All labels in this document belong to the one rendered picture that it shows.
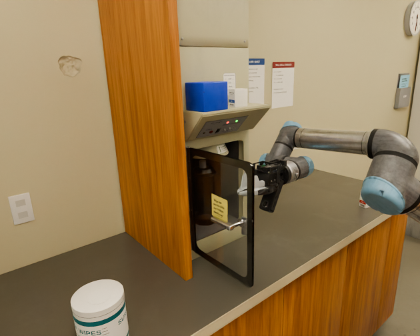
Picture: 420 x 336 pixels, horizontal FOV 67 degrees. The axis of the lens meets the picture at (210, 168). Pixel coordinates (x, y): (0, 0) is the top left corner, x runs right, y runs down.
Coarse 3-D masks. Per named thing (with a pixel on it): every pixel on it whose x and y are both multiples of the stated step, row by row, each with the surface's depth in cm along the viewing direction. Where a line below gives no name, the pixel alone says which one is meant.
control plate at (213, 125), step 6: (222, 120) 106; (228, 120) 109; (234, 120) 111; (240, 120) 113; (204, 126) 104; (210, 126) 106; (216, 126) 108; (222, 126) 110; (228, 126) 113; (234, 126) 115; (222, 132) 114
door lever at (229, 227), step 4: (212, 220) 97; (216, 220) 95; (220, 220) 95; (240, 220) 94; (220, 224) 94; (224, 224) 93; (228, 224) 92; (232, 224) 92; (236, 224) 93; (240, 224) 94; (228, 228) 91; (232, 228) 91
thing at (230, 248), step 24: (192, 168) 109; (216, 168) 98; (240, 168) 90; (192, 192) 112; (216, 192) 101; (240, 192) 92; (240, 216) 94; (216, 240) 106; (240, 240) 96; (216, 264) 109; (240, 264) 99
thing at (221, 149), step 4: (220, 144) 124; (224, 144) 127; (200, 148) 122; (204, 148) 122; (208, 148) 122; (212, 148) 122; (216, 148) 123; (220, 148) 124; (224, 148) 126; (212, 152) 122; (216, 152) 122; (220, 152) 123; (224, 152) 125; (228, 152) 128
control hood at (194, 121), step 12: (228, 108) 108; (240, 108) 108; (252, 108) 111; (264, 108) 115; (192, 120) 102; (204, 120) 101; (216, 120) 104; (252, 120) 118; (192, 132) 104; (228, 132) 117
